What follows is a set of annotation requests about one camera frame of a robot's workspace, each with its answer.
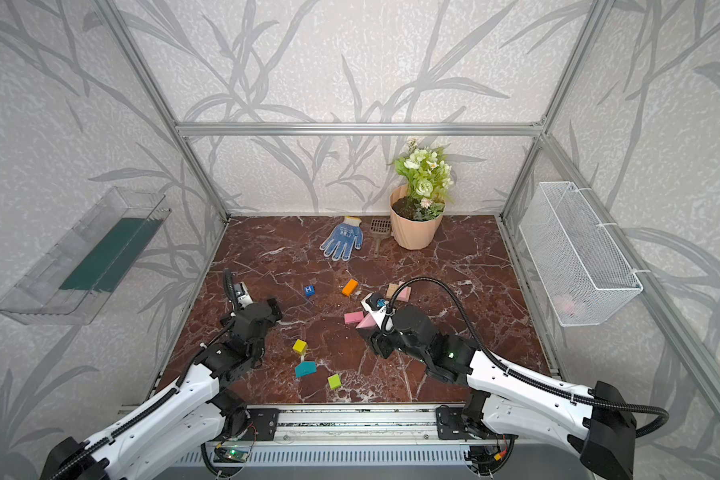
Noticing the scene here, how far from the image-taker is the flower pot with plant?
0.93 meters

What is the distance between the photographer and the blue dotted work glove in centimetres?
110

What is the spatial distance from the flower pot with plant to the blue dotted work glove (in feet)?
0.58
